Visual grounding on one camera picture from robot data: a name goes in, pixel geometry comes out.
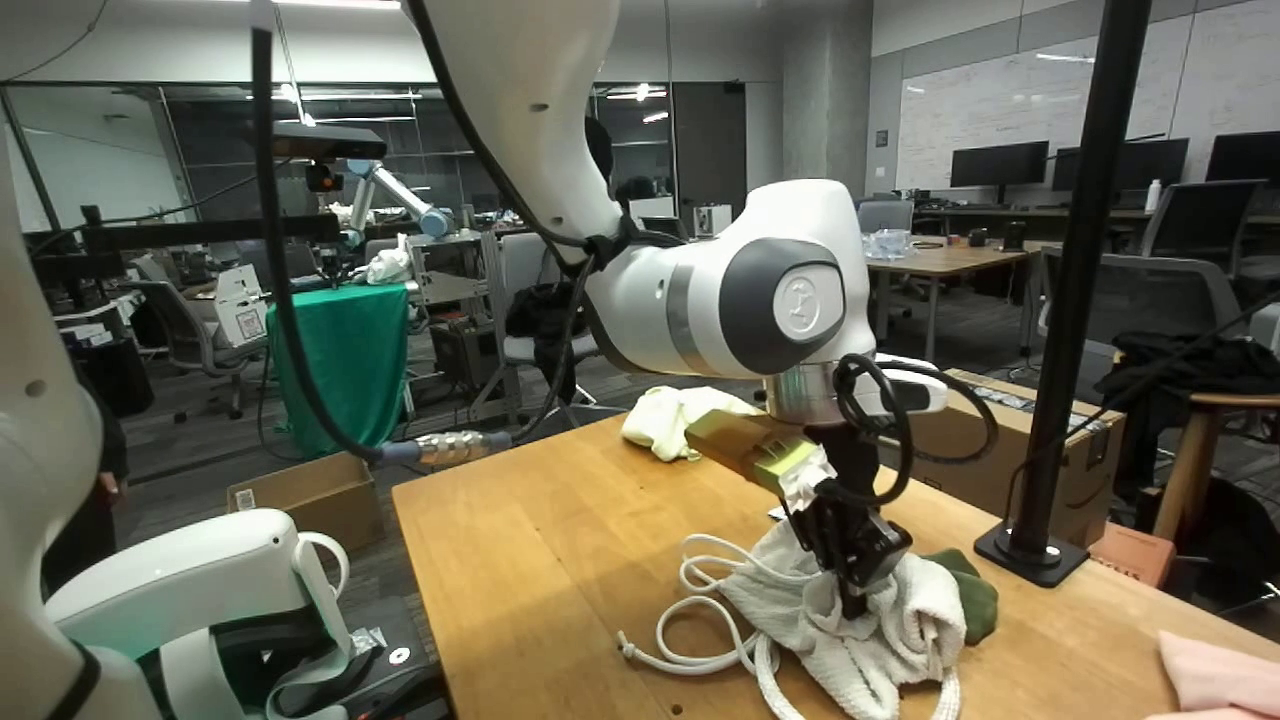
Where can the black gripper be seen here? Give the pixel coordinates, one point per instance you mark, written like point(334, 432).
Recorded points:
point(852, 543)

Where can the white cloth bag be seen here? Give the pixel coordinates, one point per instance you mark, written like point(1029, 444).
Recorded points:
point(802, 612)

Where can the light green cloth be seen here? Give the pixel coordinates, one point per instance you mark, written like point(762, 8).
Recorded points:
point(662, 422)

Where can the pale peach cloth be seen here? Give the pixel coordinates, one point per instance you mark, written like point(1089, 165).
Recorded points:
point(1221, 675)

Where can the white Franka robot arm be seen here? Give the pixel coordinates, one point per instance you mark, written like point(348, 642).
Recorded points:
point(720, 302)

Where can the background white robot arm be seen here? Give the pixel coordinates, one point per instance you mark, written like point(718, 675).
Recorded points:
point(403, 202)

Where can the red plush vegetable green leaf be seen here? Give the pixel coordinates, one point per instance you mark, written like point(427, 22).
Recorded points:
point(967, 592)

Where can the cardboard box with black tape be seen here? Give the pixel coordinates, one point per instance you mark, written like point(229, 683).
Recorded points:
point(1053, 441)

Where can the wooden office desk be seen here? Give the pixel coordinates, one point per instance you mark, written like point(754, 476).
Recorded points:
point(960, 263)

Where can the wooden stool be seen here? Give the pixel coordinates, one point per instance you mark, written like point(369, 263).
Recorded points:
point(1200, 455)

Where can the black garment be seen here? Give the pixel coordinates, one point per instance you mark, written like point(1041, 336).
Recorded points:
point(1185, 365)

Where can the grey office chair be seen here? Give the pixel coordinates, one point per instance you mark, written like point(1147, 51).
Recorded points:
point(1147, 302)

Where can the black computer monitor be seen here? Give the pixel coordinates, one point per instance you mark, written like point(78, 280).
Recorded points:
point(1244, 156)
point(1000, 160)
point(1120, 160)

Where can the black office chair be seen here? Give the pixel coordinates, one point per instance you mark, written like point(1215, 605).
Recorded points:
point(1200, 220)

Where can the small open cardboard box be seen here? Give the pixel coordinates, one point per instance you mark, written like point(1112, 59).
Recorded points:
point(315, 503)

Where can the green fabric cover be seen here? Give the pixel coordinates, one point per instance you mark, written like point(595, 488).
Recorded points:
point(343, 374)

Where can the black mounting bar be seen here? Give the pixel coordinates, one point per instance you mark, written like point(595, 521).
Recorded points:
point(172, 229)

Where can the olive wrist camera box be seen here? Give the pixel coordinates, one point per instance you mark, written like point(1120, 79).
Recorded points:
point(754, 455)

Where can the black camera stand pole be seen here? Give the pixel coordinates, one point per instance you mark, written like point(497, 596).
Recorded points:
point(1083, 266)

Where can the black stereo camera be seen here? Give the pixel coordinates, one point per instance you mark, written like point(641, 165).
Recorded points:
point(320, 140)

